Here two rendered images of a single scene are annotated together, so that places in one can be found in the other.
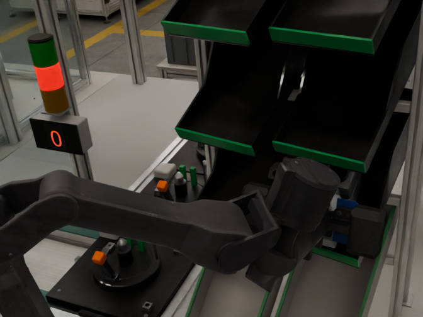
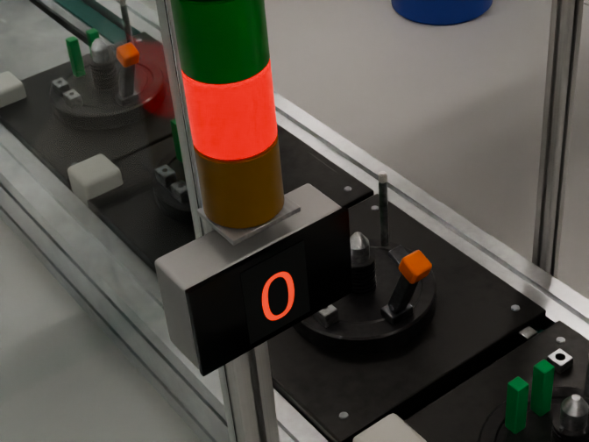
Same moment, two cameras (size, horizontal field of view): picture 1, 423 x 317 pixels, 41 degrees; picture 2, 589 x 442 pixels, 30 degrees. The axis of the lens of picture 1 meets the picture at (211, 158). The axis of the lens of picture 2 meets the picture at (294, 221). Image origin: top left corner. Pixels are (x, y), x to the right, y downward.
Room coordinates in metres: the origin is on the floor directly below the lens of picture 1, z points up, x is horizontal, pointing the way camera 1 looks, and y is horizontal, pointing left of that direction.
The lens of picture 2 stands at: (0.79, 0.76, 1.67)
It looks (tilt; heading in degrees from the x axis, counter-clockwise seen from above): 38 degrees down; 300
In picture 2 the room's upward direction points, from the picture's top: 5 degrees counter-clockwise
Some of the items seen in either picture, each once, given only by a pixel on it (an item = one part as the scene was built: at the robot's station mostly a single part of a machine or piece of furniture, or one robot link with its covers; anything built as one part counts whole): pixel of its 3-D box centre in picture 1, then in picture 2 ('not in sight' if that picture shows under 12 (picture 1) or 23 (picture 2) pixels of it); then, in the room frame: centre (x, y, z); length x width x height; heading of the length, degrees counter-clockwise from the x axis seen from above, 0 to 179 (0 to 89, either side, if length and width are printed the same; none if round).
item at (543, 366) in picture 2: (141, 240); (542, 388); (0.93, 0.16, 1.01); 0.01 x 0.01 x 0.05; 63
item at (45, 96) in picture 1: (55, 97); (239, 171); (1.09, 0.31, 1.28); 0.05 x 0.05 x 0.05
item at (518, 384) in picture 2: (129, 238); (516, 405); (0.95, 0.19, 1.01); 0.01 x 0.01 x 0.05; 63
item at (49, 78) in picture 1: (49, 75); (230, 100); (1.09, 0.31, 1.33); 0.05 x 0.05 x 0.05
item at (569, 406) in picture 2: (122, 243); (574, 409); (0.90, 0.19, 1.04); 0.02 x 0.02 x 0.03
